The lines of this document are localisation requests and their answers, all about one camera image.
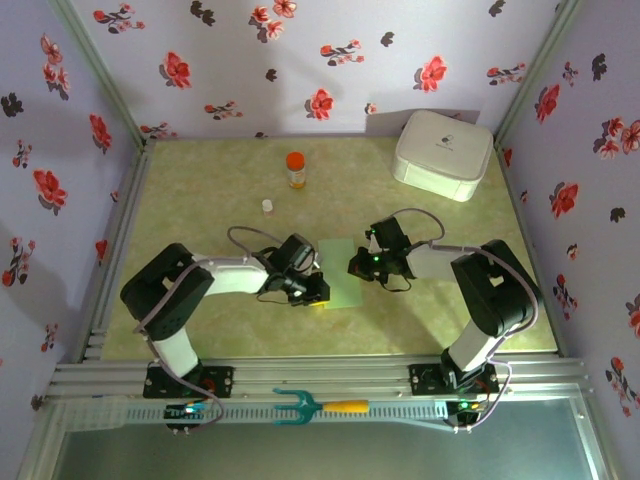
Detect light green paper sheet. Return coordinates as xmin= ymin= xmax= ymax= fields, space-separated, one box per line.
xmin=317 ymin=238 xmax=365 ymax=312

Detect orange-capped bottle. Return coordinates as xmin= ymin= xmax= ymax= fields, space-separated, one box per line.
xmin=284 ymin=151 xmax=307 ymax=190

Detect white plastic box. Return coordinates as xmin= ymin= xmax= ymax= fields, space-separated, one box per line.
xmin=391 ymin=109 xmax=494 ymax=203

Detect aluminium frame rail with slots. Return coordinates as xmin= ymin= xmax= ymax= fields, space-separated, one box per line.
xmin=46 ymin=355 xmax=594 ymax=404

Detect teal garden fork yellow handle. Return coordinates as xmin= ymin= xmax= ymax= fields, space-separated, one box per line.
xmin=272 ymin=387 xmax=371 ymax=427

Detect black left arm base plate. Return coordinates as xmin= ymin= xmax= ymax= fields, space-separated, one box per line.
xmin=143 ymin=364 xmax=236 ymax=400

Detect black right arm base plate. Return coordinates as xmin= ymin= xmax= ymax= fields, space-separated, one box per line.
xmin=408 ymin=363 xmax=501 ymax=399

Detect white slotted cable duct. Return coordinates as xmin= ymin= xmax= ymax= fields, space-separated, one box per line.
xmin=64 ymin=396 xmax=451 ymax=432

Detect aluminium table side rail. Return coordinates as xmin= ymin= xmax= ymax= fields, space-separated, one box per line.
xmin=494 ymin=142 xmax=569 ymax=359
xmin=74 ymin=139 xmax=156 ymax=362

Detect lavender right arm cable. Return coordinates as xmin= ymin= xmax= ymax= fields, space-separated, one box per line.
xmin=394 ymin=208 xmax=544 ymax=432

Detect aluminium frame post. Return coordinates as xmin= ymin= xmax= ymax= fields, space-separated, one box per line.
xmin=492 ymin=0 xmax=586 ymax=149
xmin=48 ymin=0 xmax=154 ymax=149

